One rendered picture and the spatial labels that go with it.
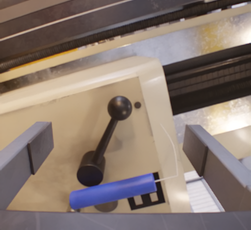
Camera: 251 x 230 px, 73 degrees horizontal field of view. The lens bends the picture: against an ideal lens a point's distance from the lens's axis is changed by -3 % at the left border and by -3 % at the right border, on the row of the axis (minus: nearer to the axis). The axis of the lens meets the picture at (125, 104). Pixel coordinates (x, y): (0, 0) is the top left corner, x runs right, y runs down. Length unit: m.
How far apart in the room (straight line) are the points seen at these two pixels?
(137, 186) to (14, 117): 0.22
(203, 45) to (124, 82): 0.78
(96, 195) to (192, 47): 0.85
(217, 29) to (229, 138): 0.63
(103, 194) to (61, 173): 0.11
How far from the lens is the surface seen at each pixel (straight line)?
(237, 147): 1.28
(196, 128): 0.16
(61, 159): 0.33
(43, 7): 1.02
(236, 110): 1.16
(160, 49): 0.93
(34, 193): 0.39
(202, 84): 1.07
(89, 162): 0.28
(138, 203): 0.37
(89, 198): 0.27
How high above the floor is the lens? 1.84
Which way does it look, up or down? 3 degrees down
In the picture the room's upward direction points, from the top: 75 degrees clockwise
